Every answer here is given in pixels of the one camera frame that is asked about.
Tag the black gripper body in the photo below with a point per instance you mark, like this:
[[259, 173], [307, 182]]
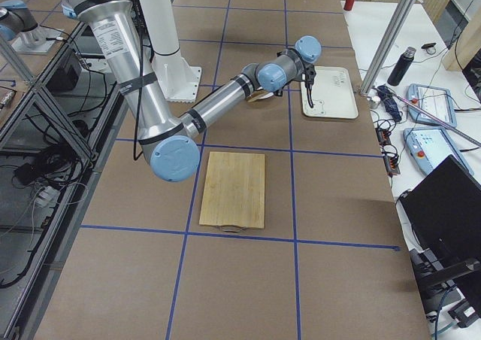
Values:
[[278, 88]]

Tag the bread slice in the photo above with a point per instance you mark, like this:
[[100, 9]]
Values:
[[254, 97]]

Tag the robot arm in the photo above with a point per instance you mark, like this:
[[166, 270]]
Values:
[[139, 41], [19, 27]]

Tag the white round plate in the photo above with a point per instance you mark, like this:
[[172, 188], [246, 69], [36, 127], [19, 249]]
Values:
[[266, 94]]

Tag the cream bear serving tray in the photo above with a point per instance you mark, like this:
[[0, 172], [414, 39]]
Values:
[[332, 95]]

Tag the folded dark umbrella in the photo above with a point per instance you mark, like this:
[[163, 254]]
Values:
[[388, 99]]

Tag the black water bottle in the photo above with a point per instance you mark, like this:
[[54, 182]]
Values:
[[401, 66]]

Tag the wooden cutting board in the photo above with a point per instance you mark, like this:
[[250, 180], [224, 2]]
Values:
[[234, 191]]

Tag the upper teach pendant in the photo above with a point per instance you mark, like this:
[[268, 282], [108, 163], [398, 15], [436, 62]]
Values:
[[436, 101]]

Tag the teach pendant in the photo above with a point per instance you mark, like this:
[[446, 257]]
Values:
[[429, 146], [436, 101]]

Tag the lower teach pendant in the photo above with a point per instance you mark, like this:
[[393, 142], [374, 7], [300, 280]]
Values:
[[429, 146]]

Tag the white support column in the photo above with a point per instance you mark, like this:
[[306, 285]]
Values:
[[159, 18]]

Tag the black laptop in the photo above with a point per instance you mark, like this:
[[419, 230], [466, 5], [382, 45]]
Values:
[[444, 211]]

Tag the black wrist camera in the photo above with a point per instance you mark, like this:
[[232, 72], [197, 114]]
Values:
[[309, 76]]

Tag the white column base plate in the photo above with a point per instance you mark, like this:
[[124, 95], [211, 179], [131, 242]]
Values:
[[179, 80]]

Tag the aluminium frame post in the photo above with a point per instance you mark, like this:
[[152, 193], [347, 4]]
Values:
[[396, 22]]

